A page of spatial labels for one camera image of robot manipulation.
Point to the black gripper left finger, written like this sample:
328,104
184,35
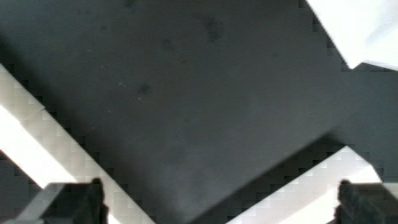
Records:
69,204

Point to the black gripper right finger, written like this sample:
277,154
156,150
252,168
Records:
369,204

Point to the white U-shaped fence wall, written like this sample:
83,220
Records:
54,160

